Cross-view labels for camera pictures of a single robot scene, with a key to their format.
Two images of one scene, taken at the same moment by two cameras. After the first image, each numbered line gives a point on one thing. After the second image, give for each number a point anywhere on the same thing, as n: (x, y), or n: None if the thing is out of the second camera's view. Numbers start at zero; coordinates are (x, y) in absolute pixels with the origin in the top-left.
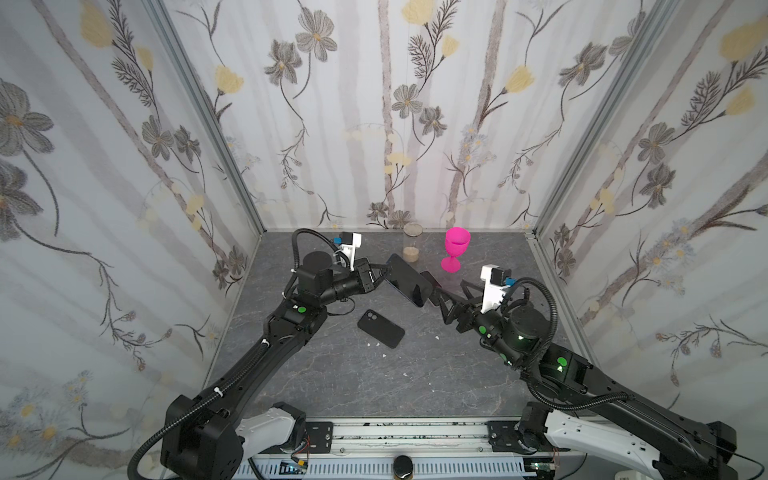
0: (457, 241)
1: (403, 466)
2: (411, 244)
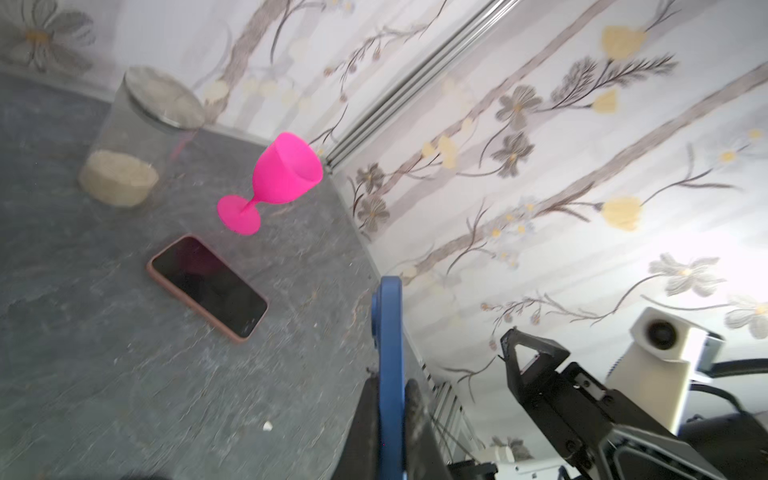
0: (287, 169)
1: None
2: (147, 123)
